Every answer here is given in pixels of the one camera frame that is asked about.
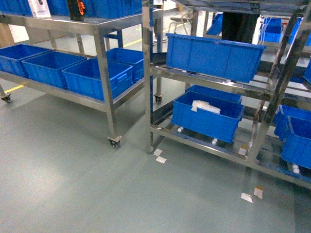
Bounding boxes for steel shelf rack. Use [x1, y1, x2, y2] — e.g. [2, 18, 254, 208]
[142, 0, 311, 189]

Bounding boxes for blue bin upper shelf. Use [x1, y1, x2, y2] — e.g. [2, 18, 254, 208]
[166, 33, 266, 83]

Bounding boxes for blue bin on cart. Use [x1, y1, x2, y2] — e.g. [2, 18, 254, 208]
[22, 51, 86, 89]
[62, 58, 134, 100]
[106, 48, 144, 83]
[0, 44, 52, 78]

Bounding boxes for blue bin with white cloth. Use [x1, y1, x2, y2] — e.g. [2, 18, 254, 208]
[172, 91, 244, 143]

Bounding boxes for person black trousers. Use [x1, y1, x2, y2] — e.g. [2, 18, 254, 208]
[222, 12, 259, 44]

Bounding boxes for blue bin right lower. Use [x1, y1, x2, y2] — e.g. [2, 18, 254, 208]
[281, 116, 311, 169]

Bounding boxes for steel cart on casters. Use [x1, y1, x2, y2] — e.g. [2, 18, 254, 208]
[0, 13, 144, 148]

